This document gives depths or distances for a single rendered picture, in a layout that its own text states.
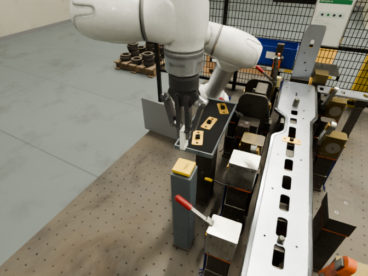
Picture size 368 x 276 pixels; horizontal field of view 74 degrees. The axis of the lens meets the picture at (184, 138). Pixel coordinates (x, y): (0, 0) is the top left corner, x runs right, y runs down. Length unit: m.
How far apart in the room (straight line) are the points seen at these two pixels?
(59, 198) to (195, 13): 2.11
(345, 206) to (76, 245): 1.05
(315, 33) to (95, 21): 1.44
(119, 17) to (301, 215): 0.79
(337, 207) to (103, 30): 0.86
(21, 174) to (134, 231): 1.80
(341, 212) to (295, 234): 0.18
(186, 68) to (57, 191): 2.08
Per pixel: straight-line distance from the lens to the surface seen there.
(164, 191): 1.31
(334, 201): 0.99
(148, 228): 1.20
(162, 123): 1.60
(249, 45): 1.07
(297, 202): 0.97
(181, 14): 0.51
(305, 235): 0.90
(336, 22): 2.07
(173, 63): 0.56
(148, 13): 0.53
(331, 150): 1.30
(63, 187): 2.49
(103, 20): 0.56
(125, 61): 4.50
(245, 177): 0.91
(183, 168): 0.77
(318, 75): 1.84
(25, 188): 2.64
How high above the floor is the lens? 1.71
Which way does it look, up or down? 38 degrees down
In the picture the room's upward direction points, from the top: straight up
